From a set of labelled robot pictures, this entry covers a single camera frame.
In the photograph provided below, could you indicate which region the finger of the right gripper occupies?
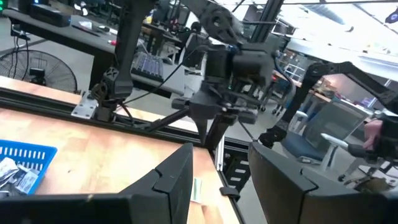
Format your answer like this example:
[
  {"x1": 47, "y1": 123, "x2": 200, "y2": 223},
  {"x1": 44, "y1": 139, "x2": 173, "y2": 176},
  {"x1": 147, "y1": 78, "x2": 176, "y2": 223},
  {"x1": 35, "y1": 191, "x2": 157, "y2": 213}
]
[
  {"x1": 195, "y1": 114, "x2": 210, "y2": 146},
  {"x1": 203, "y1": 112, "x2": 238, "y2": 152}
]

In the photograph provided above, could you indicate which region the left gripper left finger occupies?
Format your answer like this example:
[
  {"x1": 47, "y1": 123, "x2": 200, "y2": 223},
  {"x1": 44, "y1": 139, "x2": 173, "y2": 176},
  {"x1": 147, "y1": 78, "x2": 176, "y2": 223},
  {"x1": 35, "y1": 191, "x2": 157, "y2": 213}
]
[{"x1": 0, "y1": 142, "x2": 195, "y2": 224}]

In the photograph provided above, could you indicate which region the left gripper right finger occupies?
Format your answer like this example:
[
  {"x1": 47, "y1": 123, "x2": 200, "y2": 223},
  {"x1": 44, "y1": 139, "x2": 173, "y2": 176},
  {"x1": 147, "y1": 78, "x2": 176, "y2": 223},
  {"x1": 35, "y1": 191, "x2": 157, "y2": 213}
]
[{"x1": 248, "y1": 141, "x2": 398, "y2": 224}]

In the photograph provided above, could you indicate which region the grey keyboard desk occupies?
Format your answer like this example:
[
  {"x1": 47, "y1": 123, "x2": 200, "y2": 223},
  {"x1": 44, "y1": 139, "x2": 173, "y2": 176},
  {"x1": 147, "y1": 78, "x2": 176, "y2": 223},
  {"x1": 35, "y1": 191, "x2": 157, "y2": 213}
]
[{"x1": 130, "y1": 62, "x2": 187, "y2": 98}]

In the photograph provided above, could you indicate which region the green-striped bandage packet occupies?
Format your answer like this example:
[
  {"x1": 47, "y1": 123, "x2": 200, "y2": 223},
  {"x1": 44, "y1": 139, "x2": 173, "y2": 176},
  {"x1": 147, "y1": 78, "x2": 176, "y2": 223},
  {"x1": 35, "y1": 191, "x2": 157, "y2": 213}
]
[{"x1": 190, "y1": 176, "x2": 203, "y2": 204}]

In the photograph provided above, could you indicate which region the black keyboard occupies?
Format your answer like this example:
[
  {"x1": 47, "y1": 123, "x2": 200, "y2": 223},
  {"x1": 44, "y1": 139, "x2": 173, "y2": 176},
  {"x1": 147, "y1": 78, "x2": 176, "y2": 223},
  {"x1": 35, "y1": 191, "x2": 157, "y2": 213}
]
[{"x1": 131, "y1": 51, "x2": 165, "y2": 83}]

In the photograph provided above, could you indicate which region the office chair blue seat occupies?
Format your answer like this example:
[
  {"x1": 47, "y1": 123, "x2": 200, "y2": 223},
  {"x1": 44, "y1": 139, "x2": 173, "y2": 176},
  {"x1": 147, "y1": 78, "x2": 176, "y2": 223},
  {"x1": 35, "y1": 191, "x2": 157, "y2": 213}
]
[{"x1": 279, "y1": 98, "x2": 373, "y2": 175}]

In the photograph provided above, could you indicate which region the person's hand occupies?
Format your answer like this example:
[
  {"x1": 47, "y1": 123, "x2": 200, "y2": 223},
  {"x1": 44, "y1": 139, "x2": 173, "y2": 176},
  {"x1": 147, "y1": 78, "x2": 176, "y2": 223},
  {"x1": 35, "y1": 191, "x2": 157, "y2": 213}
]
[{"x1": 362, "y1": 119, "x2": 384, "y2": 151}]

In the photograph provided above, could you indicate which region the blue plastic basket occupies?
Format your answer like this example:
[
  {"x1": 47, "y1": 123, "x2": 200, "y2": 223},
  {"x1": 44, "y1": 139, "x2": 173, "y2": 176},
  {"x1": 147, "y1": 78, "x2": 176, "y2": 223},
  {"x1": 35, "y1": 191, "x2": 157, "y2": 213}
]
[{"x1": 0, "y1": 139, "x2": 58, "y2": 196}]

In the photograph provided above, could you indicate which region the silver right mounting plate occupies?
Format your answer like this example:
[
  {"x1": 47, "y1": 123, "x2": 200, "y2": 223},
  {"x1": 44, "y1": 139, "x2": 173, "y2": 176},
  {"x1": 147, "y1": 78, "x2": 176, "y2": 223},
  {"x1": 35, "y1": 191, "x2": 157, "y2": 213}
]
[{"x1": 70, "y1": 91, "x2": 100, "y2": 120}]

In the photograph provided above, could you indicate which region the black floor fan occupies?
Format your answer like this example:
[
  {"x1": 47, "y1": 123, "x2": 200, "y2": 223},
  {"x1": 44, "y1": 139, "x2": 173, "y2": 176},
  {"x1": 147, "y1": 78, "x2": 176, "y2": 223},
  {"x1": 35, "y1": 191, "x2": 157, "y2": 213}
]
[{"x1": 0, "y1": 49, "x2": 78, "y2": 95}]

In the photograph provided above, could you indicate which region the black desktop device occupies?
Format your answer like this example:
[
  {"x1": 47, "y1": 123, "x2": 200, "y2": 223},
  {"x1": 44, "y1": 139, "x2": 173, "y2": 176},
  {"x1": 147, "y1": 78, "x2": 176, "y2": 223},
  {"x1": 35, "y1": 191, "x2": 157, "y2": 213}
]
[{"x1": 29, "y1": 2, "x2": 72, "y2": 28}]

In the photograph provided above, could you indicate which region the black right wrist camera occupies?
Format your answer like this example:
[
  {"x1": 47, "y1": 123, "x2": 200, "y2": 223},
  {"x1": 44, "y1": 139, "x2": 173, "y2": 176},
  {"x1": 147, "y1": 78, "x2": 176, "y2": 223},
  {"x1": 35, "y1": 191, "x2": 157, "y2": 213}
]
[{"x1": 203, "y1": 45, "x2": 276, "y2": 90}]

